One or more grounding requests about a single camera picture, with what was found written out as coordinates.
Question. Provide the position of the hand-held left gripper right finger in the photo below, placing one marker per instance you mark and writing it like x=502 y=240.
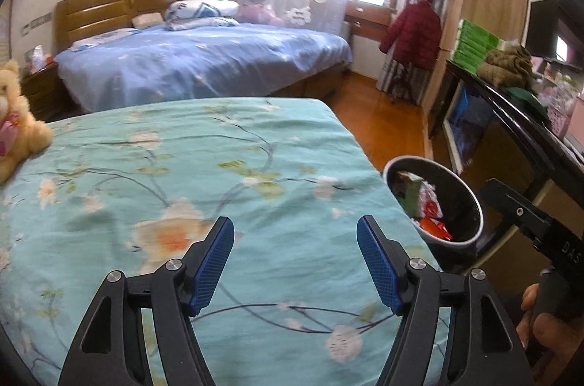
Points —
x=378 y=262

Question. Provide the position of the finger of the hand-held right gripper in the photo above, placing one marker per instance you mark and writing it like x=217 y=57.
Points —
x=520 y=212

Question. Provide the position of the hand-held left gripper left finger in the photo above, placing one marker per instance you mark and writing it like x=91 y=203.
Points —
x=212 y=262

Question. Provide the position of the green wrapper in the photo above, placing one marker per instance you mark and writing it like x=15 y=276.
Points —
x=408 y=189

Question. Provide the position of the red white candy wrapper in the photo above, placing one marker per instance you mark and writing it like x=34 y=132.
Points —
x=429 y=201

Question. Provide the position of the person's right hand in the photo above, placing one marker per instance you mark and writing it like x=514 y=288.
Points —
x=556 y=336

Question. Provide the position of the black glossy cabinet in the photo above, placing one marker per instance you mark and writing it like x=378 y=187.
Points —
x=502 y=148

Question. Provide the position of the turquoise floral tablecloth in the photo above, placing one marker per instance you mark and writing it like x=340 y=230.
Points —
x=182 y=167

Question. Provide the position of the pink basket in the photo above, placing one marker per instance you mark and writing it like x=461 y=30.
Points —
x=565 y=116

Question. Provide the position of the dark green cloth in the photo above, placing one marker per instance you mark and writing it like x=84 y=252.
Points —
x=524 y=100

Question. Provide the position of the brown plush cloth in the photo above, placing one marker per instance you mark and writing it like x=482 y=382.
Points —
x=506 y=64

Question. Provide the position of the stack of green packets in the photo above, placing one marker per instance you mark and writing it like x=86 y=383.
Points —
x=472 y=43

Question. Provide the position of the black television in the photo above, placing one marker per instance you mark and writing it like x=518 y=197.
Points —
x=547 y=30

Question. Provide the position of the bed with blue sheet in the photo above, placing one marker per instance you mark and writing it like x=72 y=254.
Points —
x=205 y=62

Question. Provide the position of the red padded jacket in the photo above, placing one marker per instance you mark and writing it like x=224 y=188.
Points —
x=413 y=34

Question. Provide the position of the cream teddy bear pink heart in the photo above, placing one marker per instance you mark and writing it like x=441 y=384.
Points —
x=23 y=130

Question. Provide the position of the wooden nightstand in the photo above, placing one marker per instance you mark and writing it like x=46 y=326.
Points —
x=43 y=94

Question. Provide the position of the wooden desk with drawers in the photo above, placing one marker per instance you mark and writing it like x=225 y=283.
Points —
x=369 y=18

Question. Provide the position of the folded blue white quilt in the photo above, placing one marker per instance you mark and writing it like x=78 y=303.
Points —
x=200 y=14

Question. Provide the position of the blue white printed pillow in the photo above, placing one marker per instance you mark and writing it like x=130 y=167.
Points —
x=100 y=39

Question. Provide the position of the small beige pillow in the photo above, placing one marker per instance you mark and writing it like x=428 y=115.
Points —
x=147 y=20

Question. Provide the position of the pink plush toy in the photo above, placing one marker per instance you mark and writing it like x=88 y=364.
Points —
x=258 y=11

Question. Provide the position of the wooden bed headboard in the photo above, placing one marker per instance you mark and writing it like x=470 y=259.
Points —
x=105 y=7

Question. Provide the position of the wall switch panel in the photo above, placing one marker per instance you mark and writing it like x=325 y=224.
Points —
x=36 y=23

